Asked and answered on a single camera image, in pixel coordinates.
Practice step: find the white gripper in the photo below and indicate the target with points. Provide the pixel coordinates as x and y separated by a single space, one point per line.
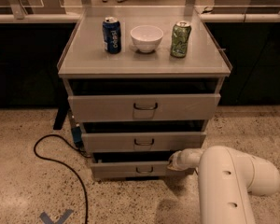
186 160

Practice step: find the grey bottom drawer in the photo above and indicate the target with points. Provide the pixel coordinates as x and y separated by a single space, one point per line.
110 170

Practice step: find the grey drawer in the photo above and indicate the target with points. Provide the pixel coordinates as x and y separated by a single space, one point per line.
110 170
130 142
143 107

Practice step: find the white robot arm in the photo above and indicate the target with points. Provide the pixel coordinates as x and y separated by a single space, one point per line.
226 179

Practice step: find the grey middle drawer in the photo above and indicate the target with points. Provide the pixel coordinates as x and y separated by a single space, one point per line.
130 142

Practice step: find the grey drawer cabinet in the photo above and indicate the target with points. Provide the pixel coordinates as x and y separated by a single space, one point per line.
88 69

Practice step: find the grey top drawer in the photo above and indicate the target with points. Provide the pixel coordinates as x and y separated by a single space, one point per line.
143 107

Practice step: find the blue power adapter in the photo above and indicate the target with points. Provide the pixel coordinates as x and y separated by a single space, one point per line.
77 136

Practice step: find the white ceramic bowl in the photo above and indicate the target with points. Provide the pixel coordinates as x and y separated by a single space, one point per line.
146 38

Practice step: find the green soda can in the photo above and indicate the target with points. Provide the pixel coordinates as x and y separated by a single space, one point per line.
180 39

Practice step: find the black table leg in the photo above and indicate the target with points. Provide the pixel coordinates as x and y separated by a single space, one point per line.
60 117

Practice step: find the blue Pepsi can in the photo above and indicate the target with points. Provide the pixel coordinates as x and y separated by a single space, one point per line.
112 35

